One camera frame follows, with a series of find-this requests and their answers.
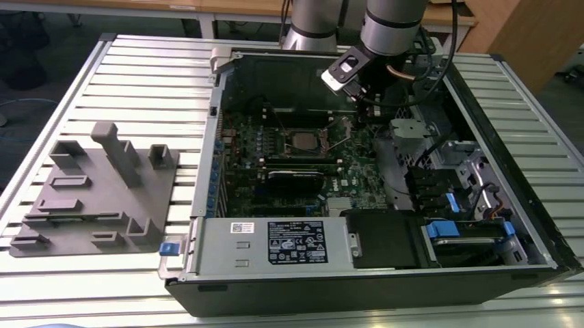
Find silver square CPU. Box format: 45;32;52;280
291;132;321;152

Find black RAM slot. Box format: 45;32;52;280
269;107;330;119
263;162;343;172
263;155;338;163
269;118;331;129

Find metal CPU socket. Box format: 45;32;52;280
282;128;333;158

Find black expansion slot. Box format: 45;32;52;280
231;204;323;218

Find silver metal drive cage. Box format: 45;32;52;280
389;102;462;172

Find green motherboard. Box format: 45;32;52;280
218;111;405;219

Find black plastic disk bay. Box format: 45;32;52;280
404;166;468;215

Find wooden cabinet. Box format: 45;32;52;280
460;0;584;93

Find black graphics card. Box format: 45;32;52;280
266;169;326;200

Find grey case release latch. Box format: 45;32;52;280
208;46;234;74

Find dark chair base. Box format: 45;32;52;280
553;46;584;83

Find hard disk in blue carrier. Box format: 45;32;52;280
425;220;516;269

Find silver power supply unit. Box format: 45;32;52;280
194;217;355;277

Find black open PC case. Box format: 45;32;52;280
156;46;584;318

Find grey plastic parts rack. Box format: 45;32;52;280
7;121;183;260

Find black office chair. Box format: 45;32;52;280
0;10;51;92

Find brass cable sleeve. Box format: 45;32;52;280
385;64;416;83

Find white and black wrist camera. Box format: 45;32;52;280
321;54;374;94

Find black flat cable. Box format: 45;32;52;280
416;136;458;169

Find black camera cable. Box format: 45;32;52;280
410;0;458;85

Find thin black wire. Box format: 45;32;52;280
469;182;498;215

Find orange and yellow wires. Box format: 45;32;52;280
484;200;508;220

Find pale blue floor cable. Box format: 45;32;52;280
0;97;60;144

